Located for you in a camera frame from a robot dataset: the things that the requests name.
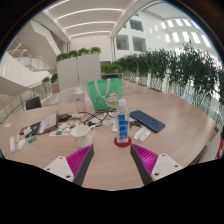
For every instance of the clear tumbler with white lid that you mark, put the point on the clear tumbler with white lid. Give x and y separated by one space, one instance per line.
79 101

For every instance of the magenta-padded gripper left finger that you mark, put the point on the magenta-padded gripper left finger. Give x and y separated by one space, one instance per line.
75 163

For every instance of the white charger block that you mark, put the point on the white charger block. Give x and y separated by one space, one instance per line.
77 116

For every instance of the white chair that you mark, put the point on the white chair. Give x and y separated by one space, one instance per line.
67 96

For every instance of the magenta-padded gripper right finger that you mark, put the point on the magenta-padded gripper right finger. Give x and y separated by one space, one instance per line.
150 163

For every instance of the clear blue-labelled water bottle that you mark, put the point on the clear blue-labelled water bottle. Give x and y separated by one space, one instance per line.
122 126

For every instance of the green tote bag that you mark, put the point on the green tote bag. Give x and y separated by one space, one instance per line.
100 95

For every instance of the small black and red device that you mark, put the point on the small black and red device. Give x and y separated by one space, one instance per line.
23 130

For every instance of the flat round red coaster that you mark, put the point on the flat round red coaster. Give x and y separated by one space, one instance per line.
116 143

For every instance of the white ceramic mug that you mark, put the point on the white ceramic mug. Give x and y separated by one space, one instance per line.
81 136

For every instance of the small white box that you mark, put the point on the small white box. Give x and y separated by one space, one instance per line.
17 138

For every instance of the black chair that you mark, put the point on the black chair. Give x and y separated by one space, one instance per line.
33 103

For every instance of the small green and blue item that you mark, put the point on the small green and blue item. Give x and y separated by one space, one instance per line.
32 139

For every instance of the dark blue keyboard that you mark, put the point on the dark blue keyboard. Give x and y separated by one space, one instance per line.
148 120

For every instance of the white cabinet topped with plants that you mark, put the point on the white cabinet topped with plants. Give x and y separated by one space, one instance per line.
78 71

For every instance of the white paper slip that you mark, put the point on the white paper slip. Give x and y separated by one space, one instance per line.
7 125

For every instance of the black power adapter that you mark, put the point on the black power adapter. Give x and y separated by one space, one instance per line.
64 117

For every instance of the row of green plants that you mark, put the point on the row of green plants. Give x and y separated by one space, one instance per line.
180 73

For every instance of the white flat pack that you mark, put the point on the white flat pack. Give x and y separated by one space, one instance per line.
142 134

